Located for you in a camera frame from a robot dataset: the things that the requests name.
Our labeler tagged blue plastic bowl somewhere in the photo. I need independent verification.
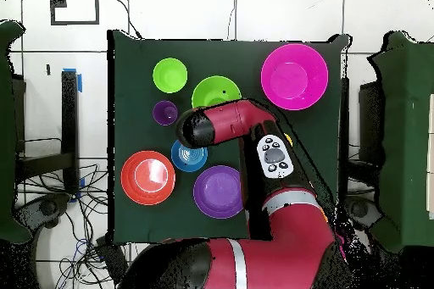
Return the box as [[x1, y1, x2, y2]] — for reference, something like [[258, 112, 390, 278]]
[[170, 139, 209, 174]]

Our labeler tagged purple plastic bowl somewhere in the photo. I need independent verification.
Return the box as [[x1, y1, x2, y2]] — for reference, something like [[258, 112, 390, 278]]
[[192, 164, 246, 220]]

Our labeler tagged red plastic bowl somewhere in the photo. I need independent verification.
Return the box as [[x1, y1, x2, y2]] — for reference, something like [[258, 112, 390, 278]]
[[120, 150, 176, 206]]

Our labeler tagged large green plastic bowl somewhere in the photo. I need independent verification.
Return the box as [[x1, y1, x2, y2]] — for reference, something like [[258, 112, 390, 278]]
[[191, 75, 242, 110]]

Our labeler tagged purple plastic cup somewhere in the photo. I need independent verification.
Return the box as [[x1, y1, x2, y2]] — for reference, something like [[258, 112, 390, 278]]
[[152, 99, 179, 126]]

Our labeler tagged small green plastic bowl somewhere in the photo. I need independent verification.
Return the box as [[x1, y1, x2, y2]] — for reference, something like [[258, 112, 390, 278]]
[[152, 57, 188, 94]]

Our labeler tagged large pink plastic bowl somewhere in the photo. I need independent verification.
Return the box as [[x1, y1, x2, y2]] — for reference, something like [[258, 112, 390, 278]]
[[260, 42, 330, 111]]

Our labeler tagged dark green table cloth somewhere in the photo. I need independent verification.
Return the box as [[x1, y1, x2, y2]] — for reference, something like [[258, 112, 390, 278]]
[[107, 29, 353, 248]]

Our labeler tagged blue tape strip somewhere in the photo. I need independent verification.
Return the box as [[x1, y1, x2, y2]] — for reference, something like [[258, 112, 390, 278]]
[[62, 67, 83, 94]]

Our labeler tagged black floor box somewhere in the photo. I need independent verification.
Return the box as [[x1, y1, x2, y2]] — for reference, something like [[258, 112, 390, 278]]
[[96, 234, 129, 284]]

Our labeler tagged green cloth side table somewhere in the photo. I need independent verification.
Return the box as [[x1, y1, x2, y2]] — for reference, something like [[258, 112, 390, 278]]
[[367, 30, 434, 254], [0, 19, 33, 245]]

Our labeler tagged black floor cable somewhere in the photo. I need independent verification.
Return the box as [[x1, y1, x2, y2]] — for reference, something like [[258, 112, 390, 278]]
[[113, 0, 144, 40]]

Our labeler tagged tangle of floor cables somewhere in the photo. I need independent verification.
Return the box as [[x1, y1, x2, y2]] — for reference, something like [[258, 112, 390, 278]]
[[16, 163, 116, 289]]

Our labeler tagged black pedestal leg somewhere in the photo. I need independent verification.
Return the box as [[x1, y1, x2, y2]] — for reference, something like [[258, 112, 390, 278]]
[[14, 192, 70, 231], [342, 195, 382, 232]]

